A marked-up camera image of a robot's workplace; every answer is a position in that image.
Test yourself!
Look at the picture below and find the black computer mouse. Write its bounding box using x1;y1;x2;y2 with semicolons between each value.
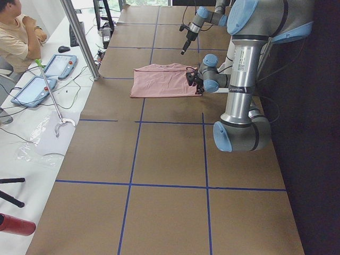
58;46;70;53

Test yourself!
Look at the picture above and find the blue teach pendant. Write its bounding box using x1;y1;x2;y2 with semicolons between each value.
44;54;78;80
11;76;49;107

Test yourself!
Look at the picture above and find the aluminium frame post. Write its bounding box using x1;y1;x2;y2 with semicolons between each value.
60;0;100;81

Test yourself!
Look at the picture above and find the lower blue teach pendant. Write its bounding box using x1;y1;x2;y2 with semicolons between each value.
11;76;49;107

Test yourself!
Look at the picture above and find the grabber reach tool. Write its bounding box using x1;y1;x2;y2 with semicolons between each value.
35;59;76;138

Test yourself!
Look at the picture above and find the upper blue teach pendant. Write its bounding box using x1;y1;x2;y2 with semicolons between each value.
44;54;78;80

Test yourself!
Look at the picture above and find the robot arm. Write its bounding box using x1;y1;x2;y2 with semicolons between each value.
179;0;231;55
181;1;315;152

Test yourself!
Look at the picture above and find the black keyboard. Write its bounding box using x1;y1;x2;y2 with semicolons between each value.
69;21;85;47

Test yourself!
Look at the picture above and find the pink Snoopy t-shirt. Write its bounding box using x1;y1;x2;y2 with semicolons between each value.
130;63;198;98

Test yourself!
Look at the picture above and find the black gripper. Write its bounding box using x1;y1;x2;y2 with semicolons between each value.
179;23;199;55
185;71;205;95

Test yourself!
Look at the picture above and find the black tripod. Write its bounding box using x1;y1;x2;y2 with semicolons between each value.
1;177;26;208

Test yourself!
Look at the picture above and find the red cylinder bottle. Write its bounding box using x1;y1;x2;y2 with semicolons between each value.
1;214;36;236

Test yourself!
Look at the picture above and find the clear plastic bag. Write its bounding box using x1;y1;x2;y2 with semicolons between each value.
15;112;64;168

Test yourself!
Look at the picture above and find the seated person beige shirt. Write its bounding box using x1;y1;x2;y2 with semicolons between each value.
1;1;47;73

